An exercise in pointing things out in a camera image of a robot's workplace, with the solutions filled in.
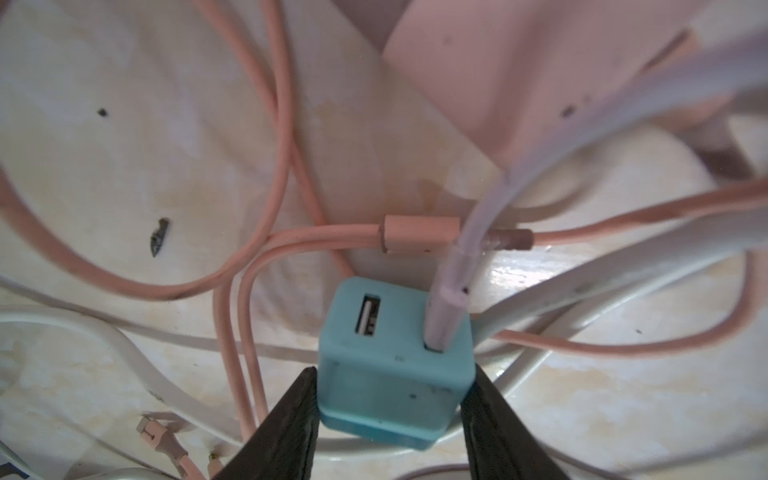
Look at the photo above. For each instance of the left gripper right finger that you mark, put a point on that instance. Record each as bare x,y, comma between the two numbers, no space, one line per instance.
498,444

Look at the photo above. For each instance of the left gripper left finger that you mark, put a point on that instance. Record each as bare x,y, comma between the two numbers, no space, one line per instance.
283,447

